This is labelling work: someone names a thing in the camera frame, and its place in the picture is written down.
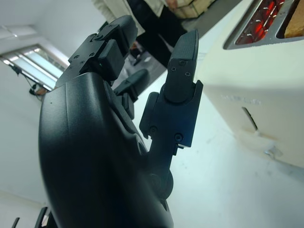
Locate bright window panes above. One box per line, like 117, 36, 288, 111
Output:
0, 44, 71, 92

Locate browned toast slice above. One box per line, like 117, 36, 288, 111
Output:
284, 0, 304, 38

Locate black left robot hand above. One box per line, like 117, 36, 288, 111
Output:
38, 15, 204, 228

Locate white two-slot toaster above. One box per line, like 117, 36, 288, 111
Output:
196, 0, 304, 167

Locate person in dark trousers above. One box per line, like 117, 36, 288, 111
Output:
92, 0, 190, 69

